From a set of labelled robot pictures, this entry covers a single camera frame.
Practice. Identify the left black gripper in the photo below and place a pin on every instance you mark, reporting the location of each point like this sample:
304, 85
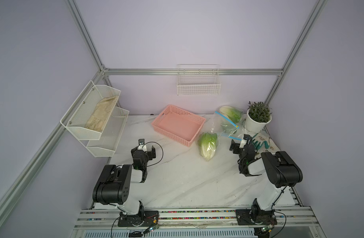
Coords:
139, 152

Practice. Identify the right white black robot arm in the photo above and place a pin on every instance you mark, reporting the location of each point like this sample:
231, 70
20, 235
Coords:
279, 168

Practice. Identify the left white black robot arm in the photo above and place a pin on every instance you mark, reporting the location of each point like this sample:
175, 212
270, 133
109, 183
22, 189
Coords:
113, 185

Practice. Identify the rear bagged chinese cabbage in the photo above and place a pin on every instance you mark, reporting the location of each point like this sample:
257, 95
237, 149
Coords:
234, 114

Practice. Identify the potted green plant white pot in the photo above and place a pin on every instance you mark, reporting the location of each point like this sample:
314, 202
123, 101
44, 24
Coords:
258, 115

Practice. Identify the pink plastic basket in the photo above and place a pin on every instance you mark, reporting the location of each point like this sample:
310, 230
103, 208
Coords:
178, 124

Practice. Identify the beige cloth in shelf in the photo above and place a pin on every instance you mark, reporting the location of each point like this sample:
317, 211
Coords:
101, 113

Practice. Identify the white two-tier mesh shelf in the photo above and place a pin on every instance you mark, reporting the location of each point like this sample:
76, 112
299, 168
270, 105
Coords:
99, 144

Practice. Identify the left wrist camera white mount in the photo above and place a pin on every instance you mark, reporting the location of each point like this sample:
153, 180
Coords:
142, 145

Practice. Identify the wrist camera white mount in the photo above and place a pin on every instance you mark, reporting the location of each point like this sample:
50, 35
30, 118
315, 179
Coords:
246, 141
142, 145

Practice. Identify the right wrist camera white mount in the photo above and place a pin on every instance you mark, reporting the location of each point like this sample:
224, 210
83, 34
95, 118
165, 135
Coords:
246, 141

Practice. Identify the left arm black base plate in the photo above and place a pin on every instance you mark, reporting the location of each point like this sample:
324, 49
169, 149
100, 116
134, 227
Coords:
142, 219

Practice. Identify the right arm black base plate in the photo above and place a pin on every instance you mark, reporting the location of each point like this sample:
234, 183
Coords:
249, 217

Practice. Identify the aluminium front rail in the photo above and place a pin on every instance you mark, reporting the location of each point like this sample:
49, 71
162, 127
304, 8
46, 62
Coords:
199, 218

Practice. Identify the white wire wall basket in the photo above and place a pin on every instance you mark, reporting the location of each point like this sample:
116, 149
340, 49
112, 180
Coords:
198, 80

